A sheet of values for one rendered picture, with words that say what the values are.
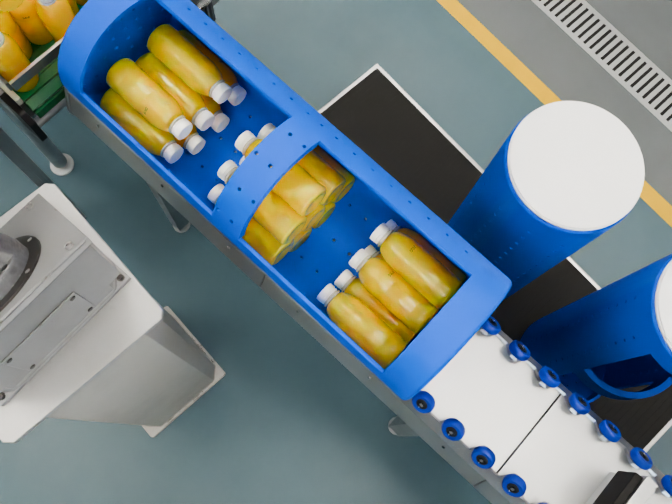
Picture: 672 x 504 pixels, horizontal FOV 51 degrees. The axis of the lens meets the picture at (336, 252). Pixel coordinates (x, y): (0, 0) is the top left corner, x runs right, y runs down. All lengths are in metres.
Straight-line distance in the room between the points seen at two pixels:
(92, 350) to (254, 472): 1.19
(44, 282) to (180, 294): 1.41
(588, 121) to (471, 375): 0.57
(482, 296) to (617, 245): 1.53
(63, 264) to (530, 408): 0.92
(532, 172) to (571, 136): 0.12
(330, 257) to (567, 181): 0.49
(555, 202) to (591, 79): 1.45
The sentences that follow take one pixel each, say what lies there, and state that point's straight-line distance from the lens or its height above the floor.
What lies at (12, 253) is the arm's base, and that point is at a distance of 1.08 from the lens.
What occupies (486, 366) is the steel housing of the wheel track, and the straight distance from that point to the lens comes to 1.46.
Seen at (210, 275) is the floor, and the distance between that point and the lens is 2.41.
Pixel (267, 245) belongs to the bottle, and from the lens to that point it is 1.30.
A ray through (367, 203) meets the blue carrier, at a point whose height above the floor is 1.01.
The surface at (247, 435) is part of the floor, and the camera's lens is 2.33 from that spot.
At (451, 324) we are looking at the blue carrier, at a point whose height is 1.23.
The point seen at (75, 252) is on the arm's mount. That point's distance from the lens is 1.02.
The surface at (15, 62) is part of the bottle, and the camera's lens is 1.62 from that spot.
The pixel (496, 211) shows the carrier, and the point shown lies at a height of 0.90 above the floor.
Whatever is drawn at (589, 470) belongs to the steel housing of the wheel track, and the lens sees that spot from 1.51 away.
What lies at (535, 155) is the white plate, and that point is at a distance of 1.48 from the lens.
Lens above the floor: 2.33
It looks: 75 degrees down
